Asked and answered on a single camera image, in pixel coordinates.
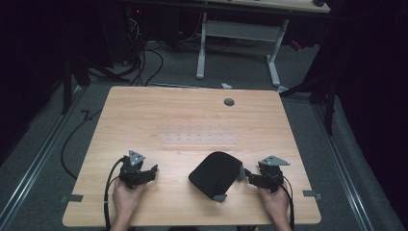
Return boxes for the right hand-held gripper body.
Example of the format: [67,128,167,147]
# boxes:
[258,155,292,194]

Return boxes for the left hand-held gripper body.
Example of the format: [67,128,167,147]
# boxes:
[118,149,149,190]

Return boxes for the black fabric pouch grey tabs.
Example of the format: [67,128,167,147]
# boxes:
[188,150,247,204]

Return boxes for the person's right hand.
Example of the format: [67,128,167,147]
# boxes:
[258,182,292,224]

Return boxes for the person's left hand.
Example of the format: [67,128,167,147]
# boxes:
[112,177,147,223]

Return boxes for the grey tape strip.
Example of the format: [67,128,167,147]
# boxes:
[60,193,85,204]
[302,190,323,200]

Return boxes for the clear plastic strip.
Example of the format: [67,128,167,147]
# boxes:
[160,122,239,145]

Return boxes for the black metal stand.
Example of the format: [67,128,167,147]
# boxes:
[279,71,339,137]
[60,47,92,116]

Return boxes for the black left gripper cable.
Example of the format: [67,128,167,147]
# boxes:
[103,156,129,231]

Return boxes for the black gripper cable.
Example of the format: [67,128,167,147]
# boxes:
[281,174,296,231]
[103,156,129,231]

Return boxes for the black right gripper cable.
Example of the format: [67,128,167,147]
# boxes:
[281,174,296,231]

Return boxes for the black floor cable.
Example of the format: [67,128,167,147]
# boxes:
[60,109,103,181]

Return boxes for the metal floor rail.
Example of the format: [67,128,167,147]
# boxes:
[312,104,376,231]
[0,86,85,229]

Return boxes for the bundle of black cables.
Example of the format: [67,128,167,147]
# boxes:
[88,13,166,88]

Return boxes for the white metal desk frame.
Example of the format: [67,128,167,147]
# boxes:
[195,12,291,94]

